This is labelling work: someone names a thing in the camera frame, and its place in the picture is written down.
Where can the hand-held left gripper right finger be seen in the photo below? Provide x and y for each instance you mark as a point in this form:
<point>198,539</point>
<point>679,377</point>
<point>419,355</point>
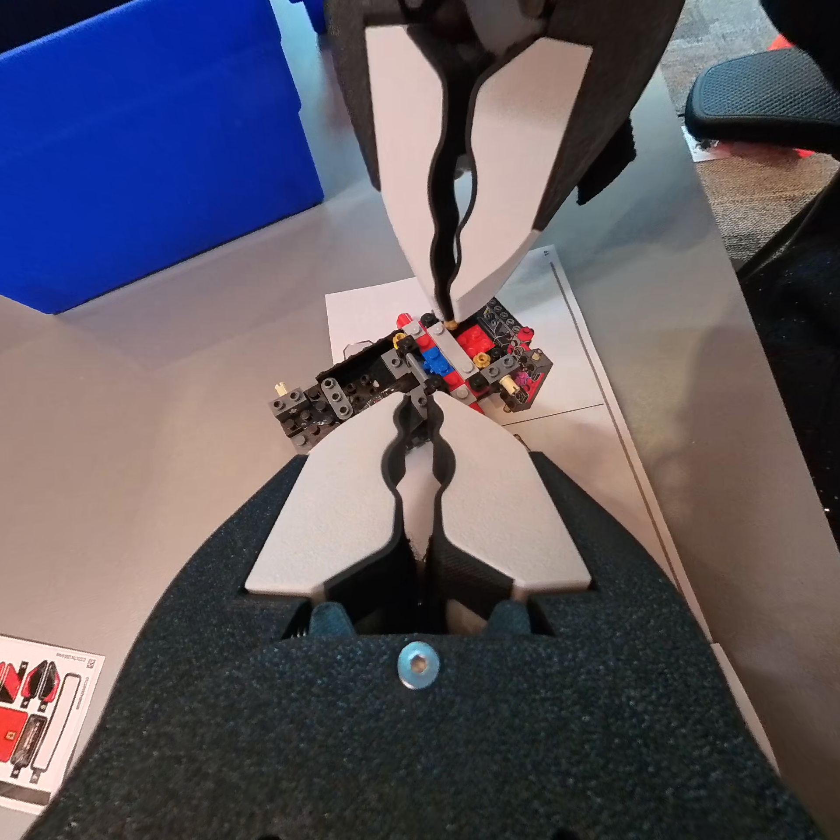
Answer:
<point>512,518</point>

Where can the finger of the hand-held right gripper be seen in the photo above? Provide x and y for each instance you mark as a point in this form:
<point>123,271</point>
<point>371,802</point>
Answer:
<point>518,151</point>
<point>403,131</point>

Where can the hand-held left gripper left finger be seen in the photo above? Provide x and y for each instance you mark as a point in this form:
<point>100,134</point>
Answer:
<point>328,518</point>

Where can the lego car chassis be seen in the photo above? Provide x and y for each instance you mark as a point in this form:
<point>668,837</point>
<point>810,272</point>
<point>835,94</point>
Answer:
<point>472,341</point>

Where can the lego instruction booklet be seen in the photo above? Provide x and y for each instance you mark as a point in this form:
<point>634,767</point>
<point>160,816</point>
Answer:
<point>577,380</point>

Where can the lego sticker sheet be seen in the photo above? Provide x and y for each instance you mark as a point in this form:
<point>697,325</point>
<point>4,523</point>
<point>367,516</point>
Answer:
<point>72,709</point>

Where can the black mesh office chair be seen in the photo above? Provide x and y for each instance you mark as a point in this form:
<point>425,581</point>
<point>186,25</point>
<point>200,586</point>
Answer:
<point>761,98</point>

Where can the blue plastic bin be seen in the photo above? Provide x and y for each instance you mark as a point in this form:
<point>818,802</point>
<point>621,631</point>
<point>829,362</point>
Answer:
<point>131,164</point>

